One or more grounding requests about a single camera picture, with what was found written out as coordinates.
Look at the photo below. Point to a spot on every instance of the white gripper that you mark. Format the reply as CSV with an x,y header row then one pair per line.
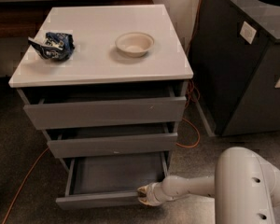
x,y
152,195

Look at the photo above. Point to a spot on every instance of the grey bottom drawer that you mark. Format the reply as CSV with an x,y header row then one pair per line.
x,y
111,180

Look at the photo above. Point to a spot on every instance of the grey drawer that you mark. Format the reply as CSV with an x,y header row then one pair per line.
x,y
111,180
111,140
106,113

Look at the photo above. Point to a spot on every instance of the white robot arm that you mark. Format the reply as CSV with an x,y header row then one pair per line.
x,y
245,186

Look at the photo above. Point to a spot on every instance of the grey middle drawer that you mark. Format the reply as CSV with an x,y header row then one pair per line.
x,y
111,140

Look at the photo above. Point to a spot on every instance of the grey top drawer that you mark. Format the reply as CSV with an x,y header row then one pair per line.
x,y
106,113

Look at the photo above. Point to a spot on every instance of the grey drawer cabinet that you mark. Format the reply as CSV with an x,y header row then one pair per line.
x,y
97,70

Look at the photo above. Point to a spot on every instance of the white paper bowl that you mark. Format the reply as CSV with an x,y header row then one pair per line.
x,y
134,44

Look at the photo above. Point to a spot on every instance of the dark grey trash bin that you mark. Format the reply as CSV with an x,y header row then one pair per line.
x,y
237,80

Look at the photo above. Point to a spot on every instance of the crumpled blue chip bag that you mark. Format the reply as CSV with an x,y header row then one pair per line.
x,y
56,46

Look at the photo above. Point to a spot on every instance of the white sticker on bin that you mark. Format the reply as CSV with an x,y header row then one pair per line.
x,y
248,32

